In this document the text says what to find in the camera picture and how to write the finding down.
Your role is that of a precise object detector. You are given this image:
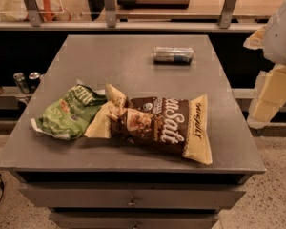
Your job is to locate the lower drawer knob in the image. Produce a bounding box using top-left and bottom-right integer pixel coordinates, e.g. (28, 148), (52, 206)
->
(132, 222), (139, 229)

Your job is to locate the upper drawer knob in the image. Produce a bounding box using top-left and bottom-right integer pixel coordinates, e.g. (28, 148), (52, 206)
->
(127, 197), (136, 208)

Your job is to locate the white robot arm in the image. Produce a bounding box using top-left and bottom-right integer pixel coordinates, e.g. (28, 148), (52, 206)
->
(243, 0), (286, 129)

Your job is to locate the metal bracket middle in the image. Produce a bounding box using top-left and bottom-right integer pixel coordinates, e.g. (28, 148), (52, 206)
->
(104, 0), (116, 28)

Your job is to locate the drawer knob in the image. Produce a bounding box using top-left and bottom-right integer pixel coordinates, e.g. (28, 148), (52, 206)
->
(127, 197), (136, 208)
(132, 222), (139, 229)

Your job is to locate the grey drawer cabinet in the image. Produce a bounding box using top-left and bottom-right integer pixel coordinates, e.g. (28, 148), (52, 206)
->
(0, 35), (265, 229)

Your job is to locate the metal bracket left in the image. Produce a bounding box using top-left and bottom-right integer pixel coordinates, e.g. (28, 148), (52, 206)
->
(24, 0), (44, 27)

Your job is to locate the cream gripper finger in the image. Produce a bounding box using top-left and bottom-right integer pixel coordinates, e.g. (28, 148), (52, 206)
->
(243, 26), (265, 50)
(247, 64), (286, 129)

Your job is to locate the green chip bag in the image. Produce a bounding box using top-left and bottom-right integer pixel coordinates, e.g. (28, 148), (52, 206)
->
(31, 84), (107, 140)

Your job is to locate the white orange plastic bag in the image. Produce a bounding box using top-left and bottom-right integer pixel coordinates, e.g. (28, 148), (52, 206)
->
(0, 0), (65, 21)

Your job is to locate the silver blue redbull can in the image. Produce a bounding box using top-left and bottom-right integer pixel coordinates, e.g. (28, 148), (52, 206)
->
(153, 47), (194, 64)

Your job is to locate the brown yellow chip bag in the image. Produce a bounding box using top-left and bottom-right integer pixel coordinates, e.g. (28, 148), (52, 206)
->
(85, 84), (213, 165)

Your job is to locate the dark can on shelf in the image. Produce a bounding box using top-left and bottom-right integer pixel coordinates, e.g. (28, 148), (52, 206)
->
(29, 72), (41, 92)

